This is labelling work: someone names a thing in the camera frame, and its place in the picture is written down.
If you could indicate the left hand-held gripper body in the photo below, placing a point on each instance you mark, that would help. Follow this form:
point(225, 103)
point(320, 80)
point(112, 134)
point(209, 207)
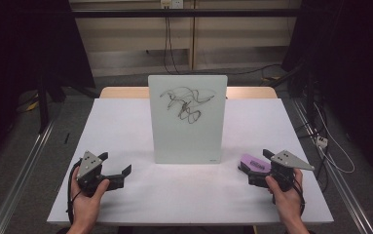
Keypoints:
point(90, 167)

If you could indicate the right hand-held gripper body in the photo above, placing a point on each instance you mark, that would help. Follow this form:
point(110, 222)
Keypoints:
point(291, 161)

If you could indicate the purple whiteboard eraser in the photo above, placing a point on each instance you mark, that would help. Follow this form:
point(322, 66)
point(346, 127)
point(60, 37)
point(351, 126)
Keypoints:
point(250, 161)

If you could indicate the person's left hand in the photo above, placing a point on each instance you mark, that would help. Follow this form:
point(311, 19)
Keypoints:
point(85, 208)

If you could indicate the person's right hand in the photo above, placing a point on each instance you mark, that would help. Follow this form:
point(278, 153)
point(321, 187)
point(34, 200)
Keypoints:
point(289, 204)

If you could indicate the white table cover sheet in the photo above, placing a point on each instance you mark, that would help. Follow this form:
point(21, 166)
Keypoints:
point(125, 136)

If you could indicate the white power strip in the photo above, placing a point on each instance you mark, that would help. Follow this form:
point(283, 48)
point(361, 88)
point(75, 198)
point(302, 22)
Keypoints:
point(321, 141)

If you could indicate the small black floor object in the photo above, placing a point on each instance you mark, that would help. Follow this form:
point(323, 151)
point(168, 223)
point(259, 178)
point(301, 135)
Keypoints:
point(66, 138)

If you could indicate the standing white whiteboard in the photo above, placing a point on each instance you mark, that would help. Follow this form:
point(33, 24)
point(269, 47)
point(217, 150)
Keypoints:
point(187, 139)

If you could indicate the wooden table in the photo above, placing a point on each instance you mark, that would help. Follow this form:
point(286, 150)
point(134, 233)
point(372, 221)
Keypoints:
point(122, 92)

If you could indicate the black metal stand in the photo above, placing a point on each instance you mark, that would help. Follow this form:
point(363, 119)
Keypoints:
point(43, 104)

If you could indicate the black curtain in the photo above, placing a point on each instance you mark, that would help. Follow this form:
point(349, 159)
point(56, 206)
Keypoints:
point(353, 65)
point(18, 48)

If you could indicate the black horizontal bar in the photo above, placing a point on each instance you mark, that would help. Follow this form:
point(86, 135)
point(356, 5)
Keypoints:
point(125, 13)

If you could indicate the aluminium floor rail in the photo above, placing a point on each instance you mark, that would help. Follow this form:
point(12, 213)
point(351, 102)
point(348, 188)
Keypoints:
point(343, 191)
point(21, 175)

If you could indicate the wooden vertical post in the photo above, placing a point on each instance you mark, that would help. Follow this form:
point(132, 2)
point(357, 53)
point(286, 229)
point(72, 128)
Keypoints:
point(192, 39)

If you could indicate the white wall socket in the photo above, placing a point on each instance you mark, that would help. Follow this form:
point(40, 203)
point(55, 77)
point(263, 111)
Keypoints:
point(171, 3)

